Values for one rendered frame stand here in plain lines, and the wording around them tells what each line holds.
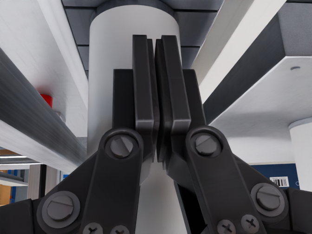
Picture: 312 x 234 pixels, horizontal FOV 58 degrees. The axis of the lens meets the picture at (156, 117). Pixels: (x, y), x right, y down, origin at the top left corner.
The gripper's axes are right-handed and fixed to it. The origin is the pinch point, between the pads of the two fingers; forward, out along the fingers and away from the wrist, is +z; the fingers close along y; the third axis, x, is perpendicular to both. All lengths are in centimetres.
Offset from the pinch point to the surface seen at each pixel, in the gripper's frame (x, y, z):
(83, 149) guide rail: -5.6, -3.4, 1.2
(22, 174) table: -331, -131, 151
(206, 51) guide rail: -1.9, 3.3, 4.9
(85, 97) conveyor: -14.3, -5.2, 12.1
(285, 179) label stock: -45, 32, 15
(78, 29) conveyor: -2.7, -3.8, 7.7
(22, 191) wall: -719, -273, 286
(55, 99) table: -25.7, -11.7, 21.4
